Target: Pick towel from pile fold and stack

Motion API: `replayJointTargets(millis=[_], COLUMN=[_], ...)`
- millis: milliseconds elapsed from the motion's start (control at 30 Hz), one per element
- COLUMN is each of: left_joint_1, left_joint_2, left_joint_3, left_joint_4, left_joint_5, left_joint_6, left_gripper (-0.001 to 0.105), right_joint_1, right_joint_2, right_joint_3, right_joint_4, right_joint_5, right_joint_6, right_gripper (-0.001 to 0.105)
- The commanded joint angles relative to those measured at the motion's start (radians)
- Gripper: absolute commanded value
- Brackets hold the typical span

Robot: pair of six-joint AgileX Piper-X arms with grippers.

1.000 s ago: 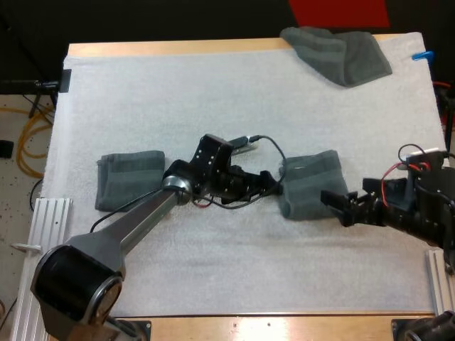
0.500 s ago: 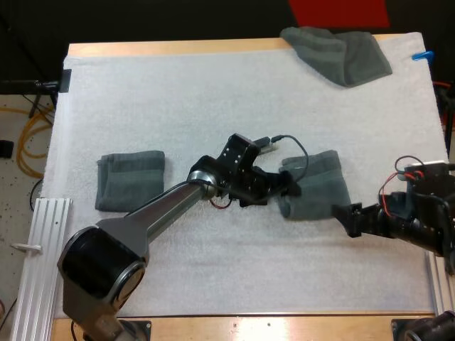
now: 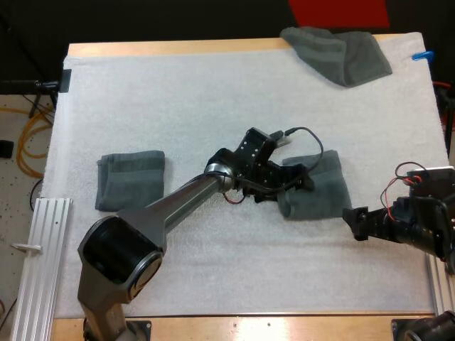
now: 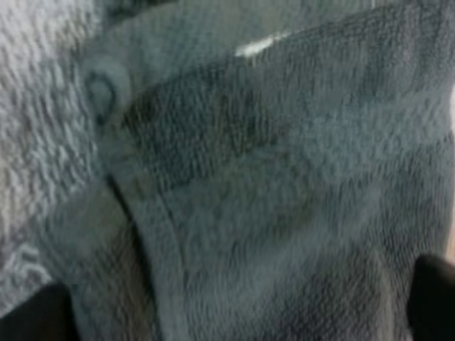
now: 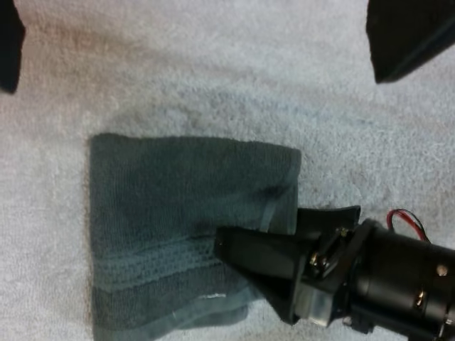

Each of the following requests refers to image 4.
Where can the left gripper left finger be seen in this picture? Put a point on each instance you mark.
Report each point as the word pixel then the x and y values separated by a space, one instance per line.
pixel 33 316

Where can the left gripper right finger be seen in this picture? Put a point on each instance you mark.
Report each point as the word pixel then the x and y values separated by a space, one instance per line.
pixel 435 295

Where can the grey-green towel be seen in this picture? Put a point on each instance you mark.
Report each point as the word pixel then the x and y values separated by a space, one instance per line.
pixel 270 192

